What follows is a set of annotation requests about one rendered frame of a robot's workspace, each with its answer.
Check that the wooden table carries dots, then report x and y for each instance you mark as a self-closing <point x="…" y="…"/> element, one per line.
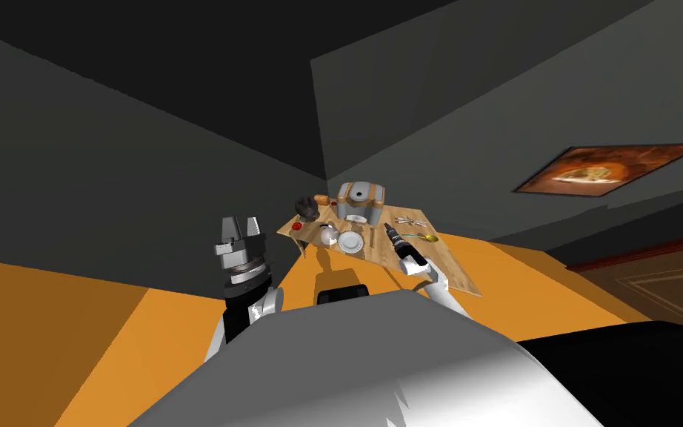
<point x="448" y="267"/>

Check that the white plate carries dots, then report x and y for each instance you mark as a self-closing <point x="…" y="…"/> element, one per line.
<point x="351" y="242"/>

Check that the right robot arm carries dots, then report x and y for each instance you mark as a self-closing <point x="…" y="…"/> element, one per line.
<point x="632" y="379"/>

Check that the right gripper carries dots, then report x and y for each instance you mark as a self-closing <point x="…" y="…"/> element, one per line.
<point x="406" y="249"/>

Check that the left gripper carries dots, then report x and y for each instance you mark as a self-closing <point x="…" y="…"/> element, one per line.
<point x="238" y="248"/>

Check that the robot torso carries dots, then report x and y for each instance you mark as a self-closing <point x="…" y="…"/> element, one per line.
<point x="353" y="362"/>

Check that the orange bread loaf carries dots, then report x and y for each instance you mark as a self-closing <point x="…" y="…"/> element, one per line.
<point x="322" y="200"/>

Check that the silver keys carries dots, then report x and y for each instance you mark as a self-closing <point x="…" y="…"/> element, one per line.
<point x="412" y="221"/>

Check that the orange framed wall picture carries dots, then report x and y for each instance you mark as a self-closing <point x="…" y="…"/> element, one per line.
<point x="602" y="171"/>

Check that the dark round pot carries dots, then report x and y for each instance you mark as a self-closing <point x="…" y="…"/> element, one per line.
<point x="307" y="209"/>

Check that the grey coffee machine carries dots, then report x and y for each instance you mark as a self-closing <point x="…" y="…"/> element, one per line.
<point x="360" y="201"/>

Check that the yellow spoon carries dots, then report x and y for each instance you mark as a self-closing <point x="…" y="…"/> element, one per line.
<point x="430" y="238"/>

